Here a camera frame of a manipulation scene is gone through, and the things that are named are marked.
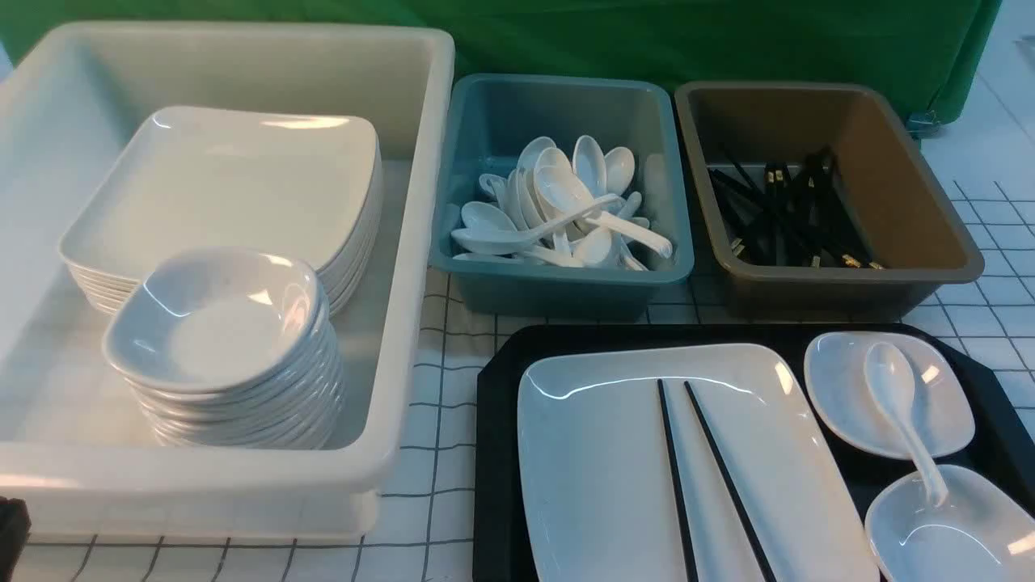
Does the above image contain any white square rice plate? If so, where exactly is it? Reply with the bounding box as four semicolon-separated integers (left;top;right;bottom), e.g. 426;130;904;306
518;343;882;581

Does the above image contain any black chopstick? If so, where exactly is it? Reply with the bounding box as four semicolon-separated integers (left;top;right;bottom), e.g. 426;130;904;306
657;378;699;581
683;381;777;582

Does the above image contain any white bowl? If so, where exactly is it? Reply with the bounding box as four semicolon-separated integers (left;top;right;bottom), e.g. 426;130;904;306
864;464;1034;581
805;329;976;460

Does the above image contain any white soup spoon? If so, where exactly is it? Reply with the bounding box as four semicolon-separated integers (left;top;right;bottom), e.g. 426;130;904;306
864;342;948;508

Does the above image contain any pile of white spoons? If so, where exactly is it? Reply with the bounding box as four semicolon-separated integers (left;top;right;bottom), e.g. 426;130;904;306
450;135;675;272

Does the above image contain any teal plastic bin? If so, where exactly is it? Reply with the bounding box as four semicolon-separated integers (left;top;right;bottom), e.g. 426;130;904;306
428;74;694;321

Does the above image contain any stack of white square plates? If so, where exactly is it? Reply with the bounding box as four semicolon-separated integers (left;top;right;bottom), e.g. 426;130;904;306
58;104;384;314

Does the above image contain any stack of white bowls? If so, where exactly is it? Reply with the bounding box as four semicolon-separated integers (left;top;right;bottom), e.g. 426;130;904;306
101;248;346;449

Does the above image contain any pile of black chopsticks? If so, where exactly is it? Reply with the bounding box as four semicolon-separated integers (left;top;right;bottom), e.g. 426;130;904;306
708;143;884;270

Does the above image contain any brown plastic bin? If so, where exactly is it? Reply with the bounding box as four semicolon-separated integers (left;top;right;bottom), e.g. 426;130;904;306
675;81;986;320

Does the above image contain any large white plastic tub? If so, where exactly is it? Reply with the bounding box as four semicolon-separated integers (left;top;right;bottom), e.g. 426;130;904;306
2;21;454;544

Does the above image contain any green backdrop cloth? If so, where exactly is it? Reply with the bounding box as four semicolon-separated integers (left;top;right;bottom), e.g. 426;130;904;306
1;1;999;123

